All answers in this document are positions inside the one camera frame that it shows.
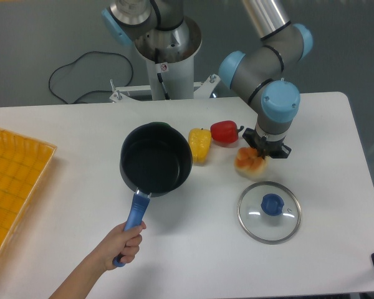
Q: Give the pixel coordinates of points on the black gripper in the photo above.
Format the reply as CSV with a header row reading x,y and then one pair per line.
x,y
265,147

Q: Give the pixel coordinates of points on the round golden bread roll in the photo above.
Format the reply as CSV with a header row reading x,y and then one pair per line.
x,y
249,164

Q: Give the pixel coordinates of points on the dark saucepan blue handle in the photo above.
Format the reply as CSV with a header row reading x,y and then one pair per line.
x,y
154,160

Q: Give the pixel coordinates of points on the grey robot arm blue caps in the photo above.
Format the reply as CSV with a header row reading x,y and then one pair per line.
x,y
256,77

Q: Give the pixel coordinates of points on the person's forearm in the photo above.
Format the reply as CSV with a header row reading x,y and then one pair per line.
x,y
82,279

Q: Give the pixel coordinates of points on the person's hand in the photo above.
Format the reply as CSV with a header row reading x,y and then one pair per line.
x,y
117,241

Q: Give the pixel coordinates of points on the red bell pepper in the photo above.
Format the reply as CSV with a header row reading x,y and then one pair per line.
x,y
225,133

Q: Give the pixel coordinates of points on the glass lid blue knob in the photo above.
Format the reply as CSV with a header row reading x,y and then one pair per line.
x,y
269,212

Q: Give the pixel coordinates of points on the yellow bell pepper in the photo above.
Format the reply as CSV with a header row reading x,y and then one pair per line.
x,y
199,141

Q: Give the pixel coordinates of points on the green bell pepper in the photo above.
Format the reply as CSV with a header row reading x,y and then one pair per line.
x,y
159,123

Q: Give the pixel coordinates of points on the yellow woven basket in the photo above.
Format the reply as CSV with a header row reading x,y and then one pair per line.
x,y
23,162

